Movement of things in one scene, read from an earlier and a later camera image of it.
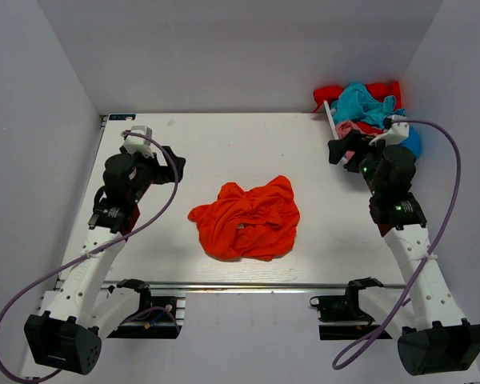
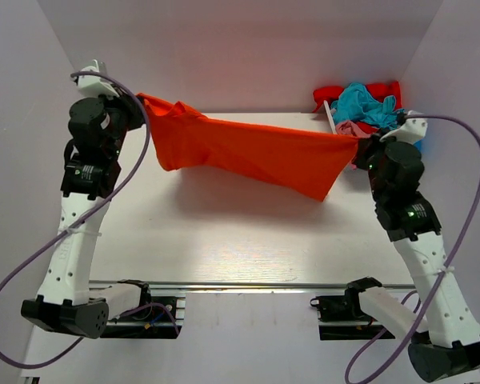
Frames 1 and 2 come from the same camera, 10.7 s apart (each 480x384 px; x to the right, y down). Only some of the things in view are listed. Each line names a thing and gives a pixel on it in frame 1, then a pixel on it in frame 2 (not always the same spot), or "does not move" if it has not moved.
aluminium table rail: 253,284 does not move
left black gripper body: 146,169 to 122,117
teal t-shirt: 357,103 does not move
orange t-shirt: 260,222 to 310,162
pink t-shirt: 345,127 does not move
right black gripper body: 372,154 does not move
